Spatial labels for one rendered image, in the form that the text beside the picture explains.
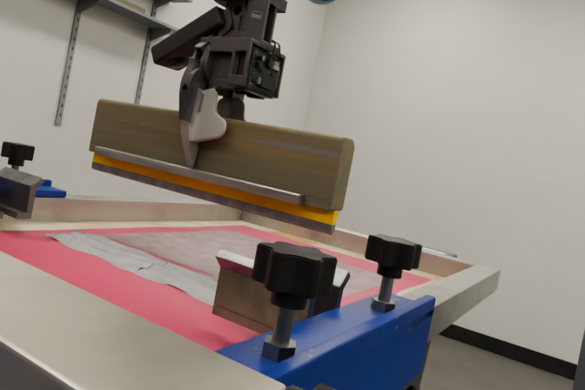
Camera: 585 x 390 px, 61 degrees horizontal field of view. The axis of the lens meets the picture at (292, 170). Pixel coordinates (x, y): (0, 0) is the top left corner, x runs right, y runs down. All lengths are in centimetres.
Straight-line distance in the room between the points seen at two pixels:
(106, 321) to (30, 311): 2
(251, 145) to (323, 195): 11
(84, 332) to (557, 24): 418
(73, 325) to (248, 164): 39
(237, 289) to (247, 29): 31
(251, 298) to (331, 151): 18
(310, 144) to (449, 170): 366
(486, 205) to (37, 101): 310
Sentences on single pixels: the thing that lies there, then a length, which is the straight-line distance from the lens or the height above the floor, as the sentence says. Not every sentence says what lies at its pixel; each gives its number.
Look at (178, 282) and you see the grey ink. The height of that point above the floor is 96.
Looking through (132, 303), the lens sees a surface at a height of 95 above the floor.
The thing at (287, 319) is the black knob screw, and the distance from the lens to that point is 28.
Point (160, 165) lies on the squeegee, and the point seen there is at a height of 107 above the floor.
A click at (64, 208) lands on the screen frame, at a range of 82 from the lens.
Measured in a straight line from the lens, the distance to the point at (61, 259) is 61.
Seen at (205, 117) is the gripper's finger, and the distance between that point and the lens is 58.
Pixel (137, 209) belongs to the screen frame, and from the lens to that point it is 91.
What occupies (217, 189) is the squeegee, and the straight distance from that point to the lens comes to 59.
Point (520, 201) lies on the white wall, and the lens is 405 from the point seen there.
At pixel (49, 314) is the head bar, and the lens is 19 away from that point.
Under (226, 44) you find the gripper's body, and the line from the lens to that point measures 57.
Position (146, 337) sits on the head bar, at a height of 104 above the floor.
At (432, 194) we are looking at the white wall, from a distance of 417.
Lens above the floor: 111
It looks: 1 degrees down
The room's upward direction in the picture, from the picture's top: 11 degrees clockwise
